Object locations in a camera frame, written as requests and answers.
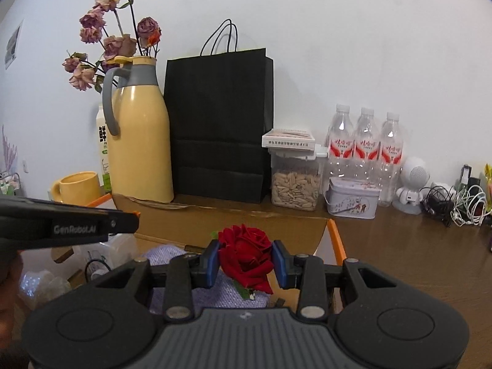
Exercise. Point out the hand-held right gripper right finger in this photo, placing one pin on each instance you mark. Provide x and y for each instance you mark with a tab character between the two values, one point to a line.
280	265

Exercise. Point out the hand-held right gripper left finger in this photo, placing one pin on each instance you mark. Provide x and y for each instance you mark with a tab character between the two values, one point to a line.
210	265

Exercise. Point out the red artificial rose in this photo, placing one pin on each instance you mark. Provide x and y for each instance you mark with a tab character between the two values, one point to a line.
246	253

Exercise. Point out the purple knitted pouch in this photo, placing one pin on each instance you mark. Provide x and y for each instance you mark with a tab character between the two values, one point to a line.
169	253

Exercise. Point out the red cardboard box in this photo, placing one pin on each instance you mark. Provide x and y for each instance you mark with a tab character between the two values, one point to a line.
230	219

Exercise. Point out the iridescent plastic bag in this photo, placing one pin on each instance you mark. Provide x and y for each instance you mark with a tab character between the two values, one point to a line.
42	288

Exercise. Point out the translucent plastic box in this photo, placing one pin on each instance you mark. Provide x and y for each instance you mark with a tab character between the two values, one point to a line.
115	251

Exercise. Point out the yellow ceramic mug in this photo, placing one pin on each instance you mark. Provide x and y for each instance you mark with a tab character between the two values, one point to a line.
78	188

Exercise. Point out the clear seed container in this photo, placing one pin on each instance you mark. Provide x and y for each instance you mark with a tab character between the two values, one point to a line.
296	188

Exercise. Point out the white tin box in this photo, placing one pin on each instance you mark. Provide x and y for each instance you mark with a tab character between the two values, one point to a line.
351	200

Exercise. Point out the white milk carton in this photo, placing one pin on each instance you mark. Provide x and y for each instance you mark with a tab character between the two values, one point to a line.
103	150

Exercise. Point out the flat white printed box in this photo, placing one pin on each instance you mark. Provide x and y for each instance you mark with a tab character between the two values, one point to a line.
288	138

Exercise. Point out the yellow thermos jug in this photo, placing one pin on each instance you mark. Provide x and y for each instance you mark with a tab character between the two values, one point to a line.
140	142

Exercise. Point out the clear water bottle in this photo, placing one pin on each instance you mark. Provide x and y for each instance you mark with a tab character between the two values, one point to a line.
391	150
367	142
340	138

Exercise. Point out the black paper bag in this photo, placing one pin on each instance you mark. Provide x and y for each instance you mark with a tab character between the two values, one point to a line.
219	123

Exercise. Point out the white robot speaker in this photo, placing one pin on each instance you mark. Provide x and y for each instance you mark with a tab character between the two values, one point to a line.
413	178

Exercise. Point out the dried pink rose bouquet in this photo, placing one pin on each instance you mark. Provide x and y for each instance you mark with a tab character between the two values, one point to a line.
115	46

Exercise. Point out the black charger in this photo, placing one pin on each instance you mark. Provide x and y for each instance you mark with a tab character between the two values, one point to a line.
467	176

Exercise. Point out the colourful snack packet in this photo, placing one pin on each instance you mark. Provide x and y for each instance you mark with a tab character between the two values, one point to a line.
489	178

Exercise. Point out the wall poster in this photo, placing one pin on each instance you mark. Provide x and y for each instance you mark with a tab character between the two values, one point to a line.
12	44

